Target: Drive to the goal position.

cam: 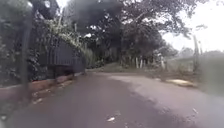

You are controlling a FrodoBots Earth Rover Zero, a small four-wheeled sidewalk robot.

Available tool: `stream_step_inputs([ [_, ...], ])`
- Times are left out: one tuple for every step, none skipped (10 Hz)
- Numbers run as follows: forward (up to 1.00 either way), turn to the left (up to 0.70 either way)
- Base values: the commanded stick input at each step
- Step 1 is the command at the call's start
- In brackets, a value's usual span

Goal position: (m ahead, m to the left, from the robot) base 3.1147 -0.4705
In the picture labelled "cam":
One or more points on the wood of trees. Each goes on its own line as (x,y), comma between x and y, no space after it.
(133,33)

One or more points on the dark asphalt road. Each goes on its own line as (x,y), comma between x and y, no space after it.
(100,103)

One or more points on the dark metal fence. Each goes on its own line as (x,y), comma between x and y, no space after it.
(63,55)

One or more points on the dirt and grass verge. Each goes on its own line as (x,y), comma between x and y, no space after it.
(173,78)

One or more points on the overgrown bushes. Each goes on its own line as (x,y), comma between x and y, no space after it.
(43,33)

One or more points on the thin pole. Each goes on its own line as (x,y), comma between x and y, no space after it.
(196,50)

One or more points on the dark pole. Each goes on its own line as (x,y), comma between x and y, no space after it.
(25,50)

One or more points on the low brick wall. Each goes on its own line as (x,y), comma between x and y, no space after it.
(40,86)

